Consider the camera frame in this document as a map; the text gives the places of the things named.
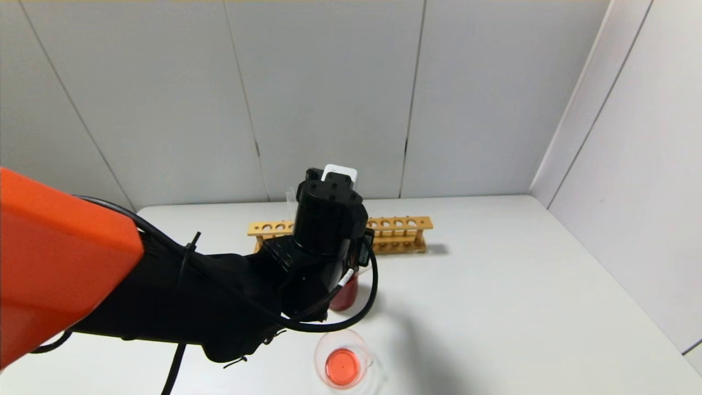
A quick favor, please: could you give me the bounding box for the clear glass beaker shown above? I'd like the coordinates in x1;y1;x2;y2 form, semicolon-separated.
314;328;380;392

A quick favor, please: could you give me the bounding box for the red plastic cup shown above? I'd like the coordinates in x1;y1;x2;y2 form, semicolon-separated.
328;272;360;312

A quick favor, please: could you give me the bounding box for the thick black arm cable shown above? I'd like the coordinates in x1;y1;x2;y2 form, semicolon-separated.
76;195;380;395

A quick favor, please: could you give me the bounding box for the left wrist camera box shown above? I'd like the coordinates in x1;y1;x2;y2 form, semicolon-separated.
321;163;359;185

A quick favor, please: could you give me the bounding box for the wooden test tube rack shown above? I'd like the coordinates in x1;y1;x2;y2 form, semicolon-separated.
247;216;434;258

